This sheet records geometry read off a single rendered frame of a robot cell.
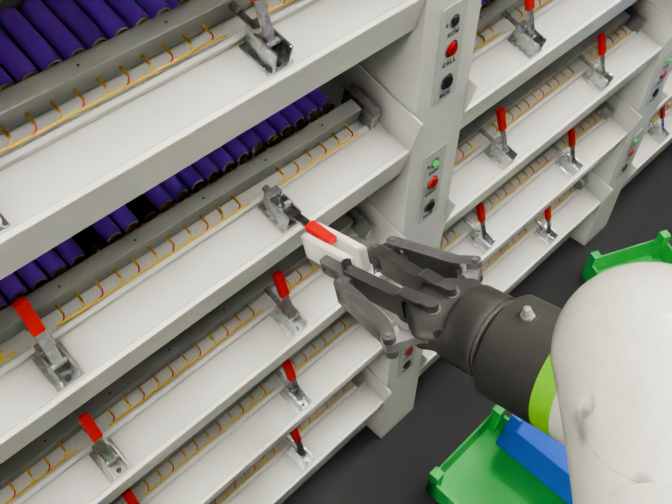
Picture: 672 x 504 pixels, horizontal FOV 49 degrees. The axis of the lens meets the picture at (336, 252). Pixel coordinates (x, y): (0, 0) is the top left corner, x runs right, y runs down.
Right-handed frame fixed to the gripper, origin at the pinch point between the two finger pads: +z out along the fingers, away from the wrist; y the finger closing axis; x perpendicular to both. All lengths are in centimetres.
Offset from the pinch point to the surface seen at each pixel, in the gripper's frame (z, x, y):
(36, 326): 7.2, 7.2, -26.6
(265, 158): 11.7, 5.9, 2.1
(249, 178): 11.0, 5.4, -0.8
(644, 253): 14, -75, 95
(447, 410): 20, -74, 32
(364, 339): 18.7, -37.5, 14.5
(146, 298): 9.0, 1.6, -16.6
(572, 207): 24, -57, 81
